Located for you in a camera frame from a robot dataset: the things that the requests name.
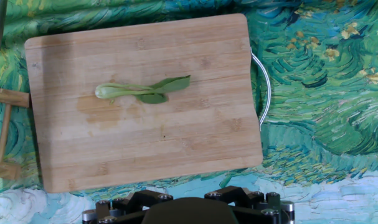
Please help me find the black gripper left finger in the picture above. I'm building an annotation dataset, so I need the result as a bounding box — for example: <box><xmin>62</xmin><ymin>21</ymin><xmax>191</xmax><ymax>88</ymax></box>
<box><xmin>82</xmin><ymin>189</ymin><xmax>174</xmax><ymax>224</ymax></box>

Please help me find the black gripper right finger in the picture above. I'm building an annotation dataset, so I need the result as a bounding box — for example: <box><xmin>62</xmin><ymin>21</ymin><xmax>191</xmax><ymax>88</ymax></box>
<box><xmin>204</xmin><ymin>185</ymin><xmax>295</xmax><ymax>224</ymax></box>

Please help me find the green pakchoi stalk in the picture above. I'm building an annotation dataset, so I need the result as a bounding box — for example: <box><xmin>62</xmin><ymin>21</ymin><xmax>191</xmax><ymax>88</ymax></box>
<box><xmin>94</xmin><ymin>74</ymin><xmax>192</xmax><ymax>105</ymax></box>

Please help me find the bamboo cutting board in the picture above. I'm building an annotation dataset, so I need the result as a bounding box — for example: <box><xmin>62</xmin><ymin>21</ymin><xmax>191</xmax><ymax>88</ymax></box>
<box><xmin>24</xmin><ymin>13</ymin><xmax>272</xmax><ymax>194</ymax></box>

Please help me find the painted landscape tablecloth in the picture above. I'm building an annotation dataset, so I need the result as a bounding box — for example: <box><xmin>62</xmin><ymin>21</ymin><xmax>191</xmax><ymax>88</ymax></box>
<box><xmin>0</xmin><ymin>0</ymin><xmax>378</xmax><ymax>224</ymax></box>

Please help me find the wooden peg rack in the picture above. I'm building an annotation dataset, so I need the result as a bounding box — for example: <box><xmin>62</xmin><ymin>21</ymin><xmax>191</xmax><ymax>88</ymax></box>
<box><xmin>0</xmin><ymin>86</ymin><xmax>31</xmax><ymax>182</ymax></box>

